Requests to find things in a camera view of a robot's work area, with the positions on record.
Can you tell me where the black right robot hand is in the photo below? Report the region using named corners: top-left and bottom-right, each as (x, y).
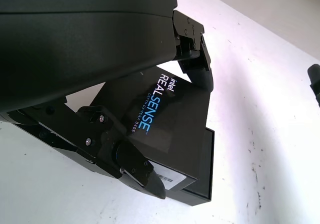
top-left (306, 63), bottom-right (320, 107)

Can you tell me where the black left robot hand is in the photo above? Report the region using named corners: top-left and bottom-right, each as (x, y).
top-left (0, 0), bottom-right (215, 200)

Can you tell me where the black RealSense box lid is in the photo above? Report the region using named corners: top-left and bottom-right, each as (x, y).
top-left (65, 67), bottom-right (213, 191)

